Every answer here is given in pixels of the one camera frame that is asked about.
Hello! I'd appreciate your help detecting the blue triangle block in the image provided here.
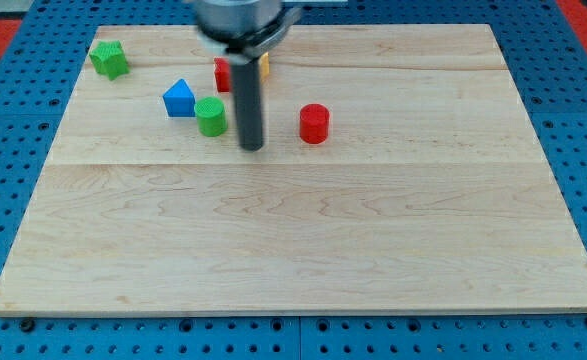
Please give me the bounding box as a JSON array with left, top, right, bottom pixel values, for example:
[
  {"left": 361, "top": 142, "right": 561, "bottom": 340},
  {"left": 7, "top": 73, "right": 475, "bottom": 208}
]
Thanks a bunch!
[{"left": 162, "top": 79, "right": 196, "bottom": 117}]

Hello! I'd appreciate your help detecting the red cylinder block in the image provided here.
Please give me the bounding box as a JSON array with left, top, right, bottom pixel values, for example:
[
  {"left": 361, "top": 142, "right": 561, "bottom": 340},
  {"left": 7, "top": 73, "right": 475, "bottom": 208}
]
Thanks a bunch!
[{"left": 299, "top": 103, "right": 330, "bottom": 144}]

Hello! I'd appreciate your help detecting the wooden board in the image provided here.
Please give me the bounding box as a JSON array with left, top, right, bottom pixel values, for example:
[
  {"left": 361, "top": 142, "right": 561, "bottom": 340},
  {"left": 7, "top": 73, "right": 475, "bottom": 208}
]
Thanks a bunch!
[{"left": 0, "top": 24, "right": 587, "bottom": 318}]

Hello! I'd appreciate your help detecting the yellow block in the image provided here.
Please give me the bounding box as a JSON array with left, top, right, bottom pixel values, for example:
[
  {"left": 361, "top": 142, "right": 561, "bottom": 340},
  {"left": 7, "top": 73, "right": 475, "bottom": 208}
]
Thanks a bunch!
[{"left": 258, "top": 53, "right": 270, "bottom": 82}]

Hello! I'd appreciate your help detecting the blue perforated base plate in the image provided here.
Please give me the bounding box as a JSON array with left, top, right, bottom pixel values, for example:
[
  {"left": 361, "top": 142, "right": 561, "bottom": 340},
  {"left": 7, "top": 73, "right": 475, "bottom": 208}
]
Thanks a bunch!
[{"left": 0, "top": 0, "right": 587, "bottom": 359}]

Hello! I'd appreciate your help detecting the green cylinder block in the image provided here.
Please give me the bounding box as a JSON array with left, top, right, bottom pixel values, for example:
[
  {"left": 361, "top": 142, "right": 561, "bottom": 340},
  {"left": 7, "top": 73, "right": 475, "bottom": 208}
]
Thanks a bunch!
[{"left": 194, "top": 97, "right": 227, "bottom": 137}]

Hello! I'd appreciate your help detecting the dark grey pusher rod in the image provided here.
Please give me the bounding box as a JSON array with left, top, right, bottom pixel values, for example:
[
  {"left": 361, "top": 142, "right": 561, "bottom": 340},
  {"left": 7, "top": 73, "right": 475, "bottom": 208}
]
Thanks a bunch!
[{"left": 230, "top": 58, "right": 264, "bottom": 151}]

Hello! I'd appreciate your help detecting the red star block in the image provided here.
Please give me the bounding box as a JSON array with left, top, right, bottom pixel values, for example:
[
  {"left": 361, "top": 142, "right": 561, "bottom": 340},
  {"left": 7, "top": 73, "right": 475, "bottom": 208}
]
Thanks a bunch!
[{"left": 214, "top": 57, "right": 232, "bottom": 93}]

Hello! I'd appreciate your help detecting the green star block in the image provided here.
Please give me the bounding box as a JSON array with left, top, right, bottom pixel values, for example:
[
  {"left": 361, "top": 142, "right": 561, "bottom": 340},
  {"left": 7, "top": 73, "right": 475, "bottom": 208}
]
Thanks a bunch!
[{"left": 89, "top": 41, "right": 129, "bottom": 80}]

